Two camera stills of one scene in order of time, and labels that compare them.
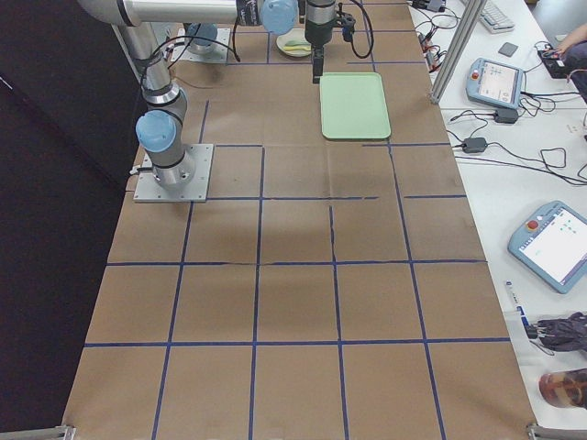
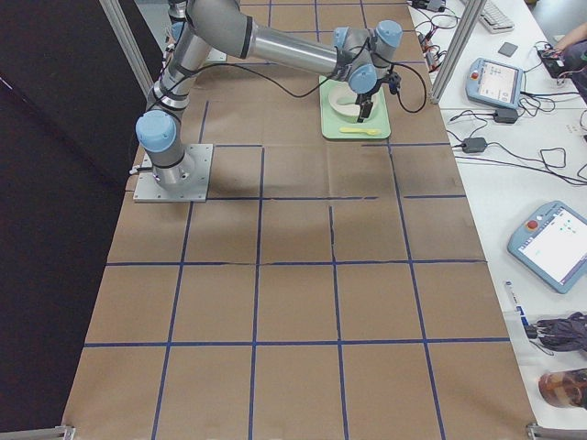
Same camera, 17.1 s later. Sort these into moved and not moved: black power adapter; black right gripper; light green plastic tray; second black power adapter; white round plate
Moved: black right gripper; white round plate
Not moved: light green plastic tray; black power adapter; second black power adapter
